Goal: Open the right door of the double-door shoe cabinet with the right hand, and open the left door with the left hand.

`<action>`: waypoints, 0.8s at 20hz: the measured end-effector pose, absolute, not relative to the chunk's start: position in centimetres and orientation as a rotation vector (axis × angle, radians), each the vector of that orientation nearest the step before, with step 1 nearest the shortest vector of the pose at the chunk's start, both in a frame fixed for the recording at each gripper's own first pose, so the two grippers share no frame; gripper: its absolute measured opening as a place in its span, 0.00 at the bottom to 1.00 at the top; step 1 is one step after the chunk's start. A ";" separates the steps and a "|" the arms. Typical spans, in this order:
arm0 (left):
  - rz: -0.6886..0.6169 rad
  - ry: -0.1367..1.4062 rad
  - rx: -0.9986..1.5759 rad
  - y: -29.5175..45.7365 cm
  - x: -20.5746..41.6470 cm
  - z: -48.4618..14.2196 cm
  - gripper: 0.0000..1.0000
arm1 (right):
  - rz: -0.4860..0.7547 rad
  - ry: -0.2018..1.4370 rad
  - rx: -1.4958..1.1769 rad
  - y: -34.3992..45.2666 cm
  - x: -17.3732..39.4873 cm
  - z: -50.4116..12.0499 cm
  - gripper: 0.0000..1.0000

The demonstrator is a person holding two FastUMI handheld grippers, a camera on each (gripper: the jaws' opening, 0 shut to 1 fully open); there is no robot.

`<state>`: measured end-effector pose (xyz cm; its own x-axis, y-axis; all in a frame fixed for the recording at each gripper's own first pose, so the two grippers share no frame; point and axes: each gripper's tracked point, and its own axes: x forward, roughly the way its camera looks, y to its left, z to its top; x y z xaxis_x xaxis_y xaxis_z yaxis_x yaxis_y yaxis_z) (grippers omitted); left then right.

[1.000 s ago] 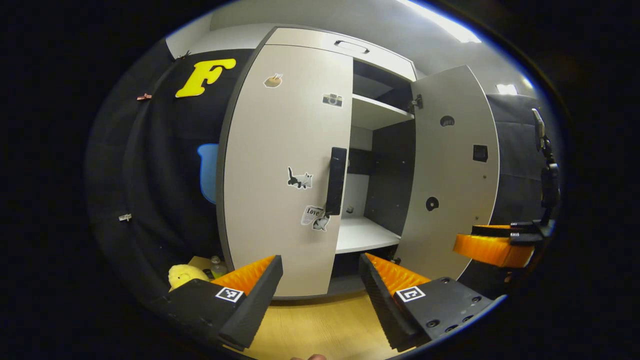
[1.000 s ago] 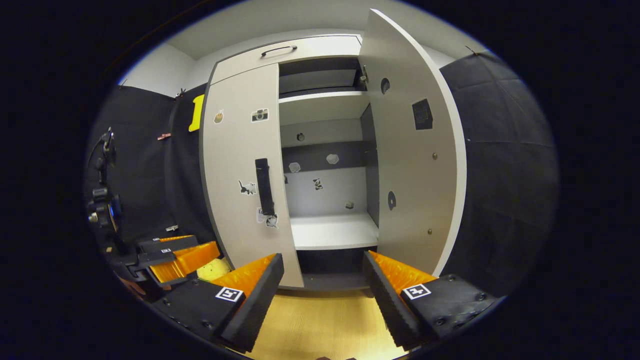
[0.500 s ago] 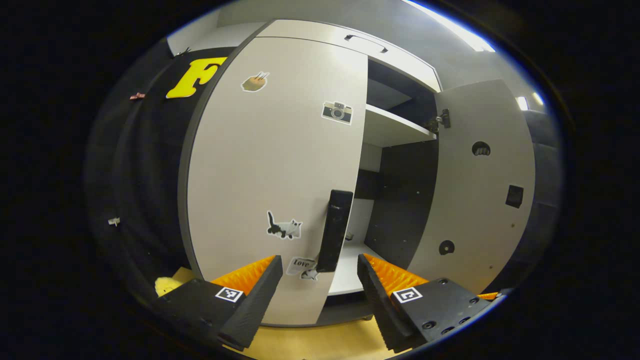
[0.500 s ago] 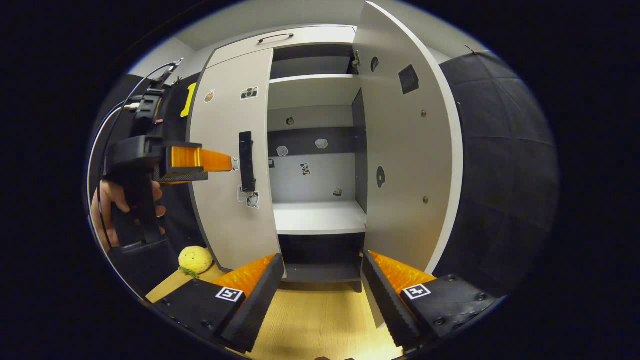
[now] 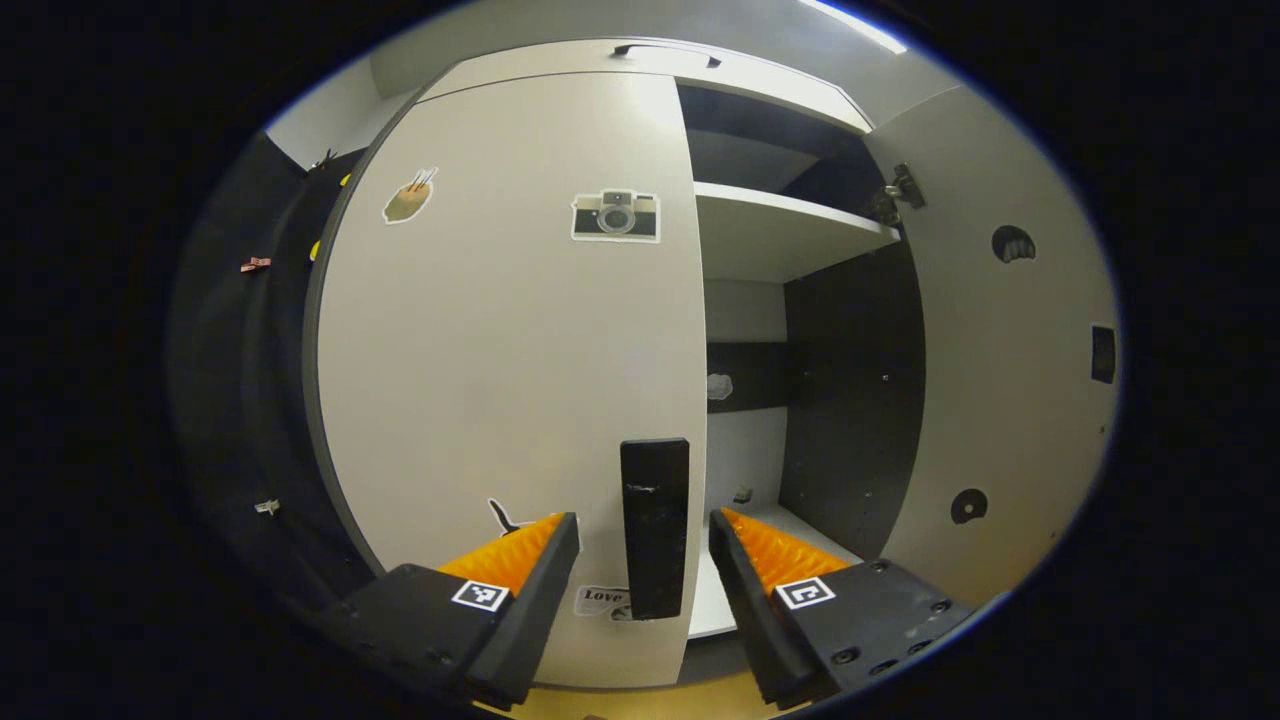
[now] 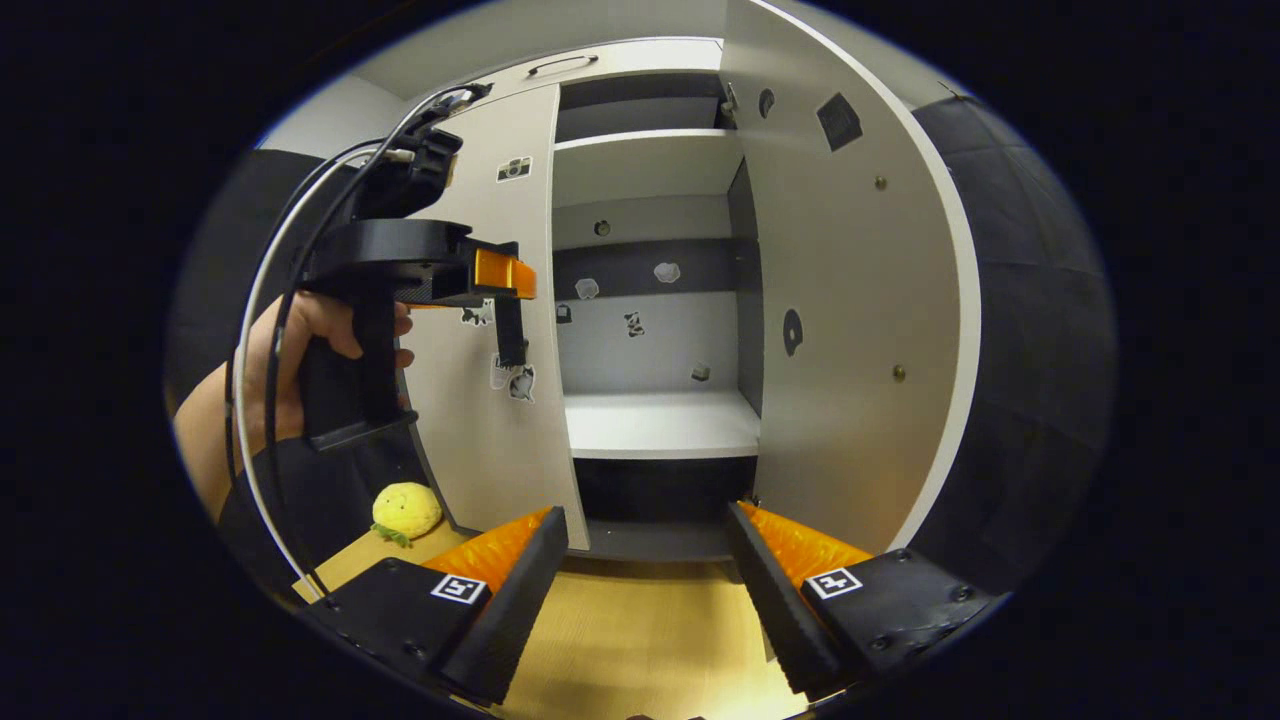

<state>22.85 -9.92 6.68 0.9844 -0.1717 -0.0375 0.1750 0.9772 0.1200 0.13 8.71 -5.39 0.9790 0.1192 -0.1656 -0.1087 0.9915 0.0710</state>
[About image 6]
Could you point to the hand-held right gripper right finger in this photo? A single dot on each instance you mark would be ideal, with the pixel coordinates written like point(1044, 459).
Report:
point(778, 610)

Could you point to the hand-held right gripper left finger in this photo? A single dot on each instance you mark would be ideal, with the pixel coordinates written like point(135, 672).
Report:
point(515, 610)

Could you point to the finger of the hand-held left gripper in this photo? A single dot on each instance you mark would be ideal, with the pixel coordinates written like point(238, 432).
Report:
point(505, 273)

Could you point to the grey cabinet door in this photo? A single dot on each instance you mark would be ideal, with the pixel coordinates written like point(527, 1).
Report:
point(480, 470)
point(850, 300)

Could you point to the grey double-door shoe cabinet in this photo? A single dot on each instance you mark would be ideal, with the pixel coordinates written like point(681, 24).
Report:
point(650, 420)

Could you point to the yellow plush toy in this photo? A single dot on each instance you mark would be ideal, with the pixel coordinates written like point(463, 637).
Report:
point(405, 510)

